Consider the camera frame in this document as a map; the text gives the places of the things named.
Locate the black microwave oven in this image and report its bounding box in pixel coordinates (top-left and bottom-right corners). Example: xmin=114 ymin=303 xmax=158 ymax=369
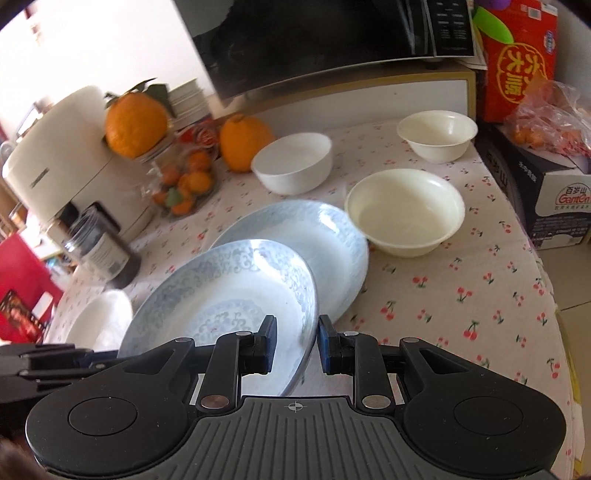
xmin=173 ymin=0 xmax=479 ymax=102

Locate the dark glass jar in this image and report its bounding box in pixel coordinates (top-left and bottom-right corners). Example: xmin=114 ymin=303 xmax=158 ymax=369
xmin=64 ymin=206 xmax=143 ymax=288

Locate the white bowl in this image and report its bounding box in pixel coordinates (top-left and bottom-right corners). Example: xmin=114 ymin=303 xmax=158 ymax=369
xmin=250 ymin=133 xmax=334 ymax=195

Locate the red carton box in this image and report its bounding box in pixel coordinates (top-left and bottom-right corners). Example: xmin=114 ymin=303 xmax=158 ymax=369
xmin=478 ymin=0 xmax=560 ymax=123

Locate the blue patterned plate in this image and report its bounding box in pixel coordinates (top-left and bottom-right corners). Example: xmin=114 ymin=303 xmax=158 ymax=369
xmin=117 ymin=239 xmax=320 ymax=398
xmin=208 ymin=199 xmax=370 ymax=322

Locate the large orange with leaves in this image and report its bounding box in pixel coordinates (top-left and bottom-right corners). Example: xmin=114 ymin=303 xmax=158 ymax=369
xmin=103 ymin=78 xmax=171 ymax=160

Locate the large cream bowl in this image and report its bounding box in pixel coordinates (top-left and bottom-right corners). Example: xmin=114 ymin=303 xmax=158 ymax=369
xmin=345 ymin=168 xmax=466 ymax=258

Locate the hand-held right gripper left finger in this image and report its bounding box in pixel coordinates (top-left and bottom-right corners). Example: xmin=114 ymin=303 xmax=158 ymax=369
xmin=117 ymin=315 xmax=279 ymax=413

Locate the small cream bowl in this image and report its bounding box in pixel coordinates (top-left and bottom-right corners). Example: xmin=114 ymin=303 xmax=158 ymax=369
xmin=397 ymin=110 xmax=478 ymax=163

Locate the purple and green toy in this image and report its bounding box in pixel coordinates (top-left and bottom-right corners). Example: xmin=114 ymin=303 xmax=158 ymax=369
xmin=475 ymin=0 xmax=514 ymax=41

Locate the stack of white plates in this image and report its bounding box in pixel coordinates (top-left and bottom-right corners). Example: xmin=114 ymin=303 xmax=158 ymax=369
xmin=166 ymin=78 xmax=211 ymax=126

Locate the clear bag of small oranges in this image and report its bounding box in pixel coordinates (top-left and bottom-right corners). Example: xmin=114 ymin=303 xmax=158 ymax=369
xmin=150 ymin=121 xmax=223 ymax=220

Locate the plain white plate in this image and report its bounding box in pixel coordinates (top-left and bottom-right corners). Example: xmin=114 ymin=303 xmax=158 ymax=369
xmin=65 ymin=290 xmax=135 ymax=352

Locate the black and white carton box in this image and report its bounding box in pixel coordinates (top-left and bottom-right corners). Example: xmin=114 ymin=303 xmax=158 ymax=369
xmin=475 ymin=122 xmax=591 ymax=250

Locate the plastic bag of oranges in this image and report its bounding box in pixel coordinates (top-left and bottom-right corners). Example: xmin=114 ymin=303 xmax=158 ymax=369
xmin=503 ymin=80 xmax=591 ymax=160

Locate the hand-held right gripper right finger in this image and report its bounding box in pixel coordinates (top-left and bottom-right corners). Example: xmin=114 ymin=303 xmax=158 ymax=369
xmin=318 ymin=315 xmax=482 ymax=411

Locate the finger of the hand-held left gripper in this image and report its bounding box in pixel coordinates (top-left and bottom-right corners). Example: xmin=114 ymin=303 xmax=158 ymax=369
xmin=0 ymin=344 xmax=119 ymax=403

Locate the white kitchen appliance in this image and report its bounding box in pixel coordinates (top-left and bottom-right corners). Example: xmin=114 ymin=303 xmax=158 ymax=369
xmin=2 ymin=86 xmax=158 ymax=259

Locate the red furniture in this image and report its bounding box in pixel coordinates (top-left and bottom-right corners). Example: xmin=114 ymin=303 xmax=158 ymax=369
xmin=0 ymin=231 xmax=66 ymax=301

